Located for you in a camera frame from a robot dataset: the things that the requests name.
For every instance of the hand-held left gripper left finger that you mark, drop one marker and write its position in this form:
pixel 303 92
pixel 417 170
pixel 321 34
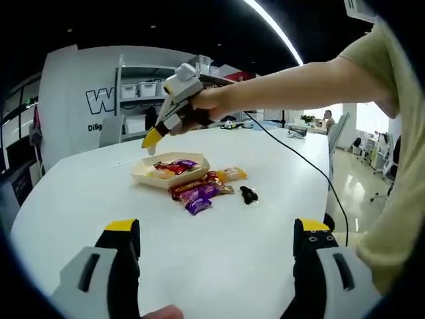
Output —
pixel 99 285

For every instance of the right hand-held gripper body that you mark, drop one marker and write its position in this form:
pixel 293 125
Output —
pixel 184 86

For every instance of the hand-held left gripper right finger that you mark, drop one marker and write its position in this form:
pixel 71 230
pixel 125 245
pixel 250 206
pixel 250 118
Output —
pixel 332 285

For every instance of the cream hexagonal container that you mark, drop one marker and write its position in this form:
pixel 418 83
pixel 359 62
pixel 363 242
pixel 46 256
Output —
pixel 141 167

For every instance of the pile of food snacks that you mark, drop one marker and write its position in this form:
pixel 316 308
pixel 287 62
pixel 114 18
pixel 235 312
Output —
pixel 196 192

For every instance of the black food snack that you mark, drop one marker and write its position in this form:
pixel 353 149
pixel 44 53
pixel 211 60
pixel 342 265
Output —
pixel 248 196

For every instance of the person's right hand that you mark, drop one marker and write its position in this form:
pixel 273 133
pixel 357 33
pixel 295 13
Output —
pixel 216 103

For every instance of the person's left hand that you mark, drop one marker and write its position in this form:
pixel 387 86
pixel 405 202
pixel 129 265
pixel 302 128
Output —
pixel 164 313

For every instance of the grey chair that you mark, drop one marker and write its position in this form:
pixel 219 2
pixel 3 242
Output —
pixel 111 131

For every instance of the grey metal storage shelf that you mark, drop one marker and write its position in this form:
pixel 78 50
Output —
pixel 146 67

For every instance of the yellow and black gadget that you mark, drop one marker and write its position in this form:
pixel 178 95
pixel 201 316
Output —
pixel 229 125

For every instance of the light blue box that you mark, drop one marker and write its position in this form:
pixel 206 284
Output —
pixel 269 124

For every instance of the white lettered display panel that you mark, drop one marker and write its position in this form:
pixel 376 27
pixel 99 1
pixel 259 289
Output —
pixel 66 99

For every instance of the ceiling light strip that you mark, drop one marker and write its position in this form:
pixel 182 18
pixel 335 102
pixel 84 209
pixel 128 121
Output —
pixel 282 30

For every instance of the clothes stand with hanging clothes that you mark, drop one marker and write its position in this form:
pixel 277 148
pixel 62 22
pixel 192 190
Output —
pixel 36 126

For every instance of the white and dark device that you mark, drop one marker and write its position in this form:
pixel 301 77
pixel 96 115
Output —
pixel 297 133

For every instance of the grey counter with dark label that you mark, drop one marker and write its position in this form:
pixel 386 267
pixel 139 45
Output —
pixel 23 186

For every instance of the green potted plant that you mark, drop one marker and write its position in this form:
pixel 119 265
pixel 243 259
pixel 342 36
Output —
pixel 307 118

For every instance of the white office chair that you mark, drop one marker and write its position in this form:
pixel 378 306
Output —
pixel 390 166

